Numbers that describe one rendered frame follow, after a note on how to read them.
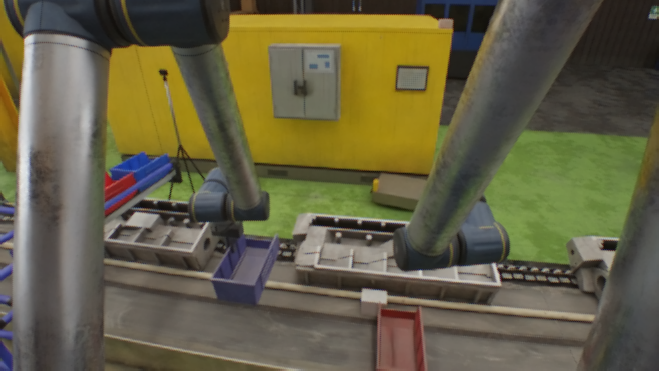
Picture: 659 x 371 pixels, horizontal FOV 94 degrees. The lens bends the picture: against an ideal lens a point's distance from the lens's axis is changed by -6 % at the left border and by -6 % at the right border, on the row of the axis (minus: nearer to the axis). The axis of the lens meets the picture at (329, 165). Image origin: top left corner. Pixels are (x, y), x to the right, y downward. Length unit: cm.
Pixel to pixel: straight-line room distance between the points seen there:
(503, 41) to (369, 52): 315
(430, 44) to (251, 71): 193
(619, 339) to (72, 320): 84
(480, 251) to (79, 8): 95
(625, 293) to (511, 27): 40
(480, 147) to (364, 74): 313
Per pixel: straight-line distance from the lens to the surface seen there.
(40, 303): 71
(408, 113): 373
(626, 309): 63
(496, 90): 47
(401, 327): 175
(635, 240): 59
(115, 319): 204
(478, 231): 89
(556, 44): 45
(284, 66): 351
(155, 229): 220
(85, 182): 69
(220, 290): 148
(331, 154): 397
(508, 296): 205
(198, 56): 72
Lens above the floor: 216
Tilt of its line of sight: 28 degrees down
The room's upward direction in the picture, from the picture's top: straight up
